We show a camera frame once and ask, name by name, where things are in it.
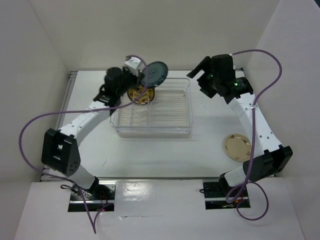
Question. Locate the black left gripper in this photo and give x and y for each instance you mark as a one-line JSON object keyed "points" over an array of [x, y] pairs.
{"points": [[137, 79]]}

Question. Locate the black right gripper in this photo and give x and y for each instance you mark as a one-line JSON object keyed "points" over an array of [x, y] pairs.
{"points": [[206, 65]]}

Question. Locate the yellow patterned plate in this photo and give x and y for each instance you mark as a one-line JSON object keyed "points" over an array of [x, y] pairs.
{"points": [[139, 97]]}

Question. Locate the teal blue floral plate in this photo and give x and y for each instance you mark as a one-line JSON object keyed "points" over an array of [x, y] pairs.
{"points": [[157, 73]]}

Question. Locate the beige plate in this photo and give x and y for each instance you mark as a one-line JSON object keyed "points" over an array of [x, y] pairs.
{"points": [[238, 147]]}

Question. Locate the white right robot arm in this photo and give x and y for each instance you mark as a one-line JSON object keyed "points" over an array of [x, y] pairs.
{"points": [[269, 156]]}

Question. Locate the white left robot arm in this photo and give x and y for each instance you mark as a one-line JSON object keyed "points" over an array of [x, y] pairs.
{"points": [[60, 149]]}

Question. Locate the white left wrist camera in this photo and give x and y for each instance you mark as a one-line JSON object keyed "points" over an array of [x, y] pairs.
{"points": [[133, 64]]}

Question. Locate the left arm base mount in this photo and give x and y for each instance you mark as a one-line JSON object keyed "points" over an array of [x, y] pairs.
{"points": [[104, 201]]}

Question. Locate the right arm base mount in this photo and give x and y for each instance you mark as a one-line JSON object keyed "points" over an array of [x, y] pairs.
{"points": [[215, 197]]}

